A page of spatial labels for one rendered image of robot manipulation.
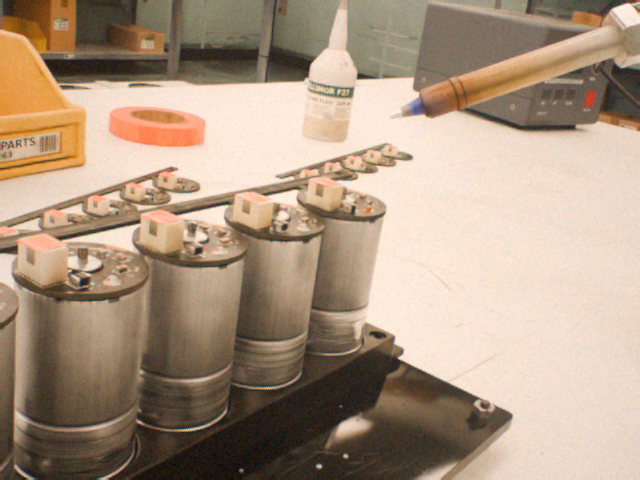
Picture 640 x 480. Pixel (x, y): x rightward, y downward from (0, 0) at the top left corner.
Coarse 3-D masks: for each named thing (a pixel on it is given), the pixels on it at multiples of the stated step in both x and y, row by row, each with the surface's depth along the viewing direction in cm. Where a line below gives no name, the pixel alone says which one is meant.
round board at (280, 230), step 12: (288, 204) 20; (228, 216) 19; (300, 216) 20; (312, 216) 20; (240, 228) 18; (252, 228) 18; (264, 228) 18; (276, 228) 19; (288, 228) 19; (312, 228) 19; (324, 228) 19; (288, 240) 18; (300, 240) 18
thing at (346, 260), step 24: (336, 240) 21; (360, 240) 21; (336, 264) 21; (360, 264) 21; (336, 288) 21; (360, 288) 21; (312, 312) 21; (336, 312) 21; (360, 312) 22; (312, 336) 22; (336, 336) 22; (360, 336) 22
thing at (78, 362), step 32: (32, 320) 14; (64, 320) 14; (96, 320) 14; (128, 320) 15; (32, 352) 14; (64, 352) 14; (96, 352) 14; (128, 352) 15; (32, 384) 15; (64, 384) 15; (96, 384) 15; (128, 384) 15; (32, 416) 15; (64, 416) 15; (96, 416) 15; (128, 416) 16; (32, 448) 15; (64, 448) 15; (96, 448) 15; (128, 448) 16
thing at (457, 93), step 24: (624, 24) 20; (552, 48) 20; (576, 48) 20; (600, 48) 20; (624, 48) 20; (480, 72) 20; (504, 72) 20; (528, 72) 20; (552, 72) 20; (432, 96) 20; (456, 96) 20; (480, 96) 20
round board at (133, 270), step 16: (96, 256) 16; (112, 256) 16; (128, 256) 16; (16, 272) 14; (80, 272) 14; (112, 272) 15; (128, 272) 15; (144, 272) 15; (32, 288) 14; (48, 288) 14; (64, 288) 14; (80, 288) 14; (96, 288) 14; (112, 288) 14; (128, 288) 14
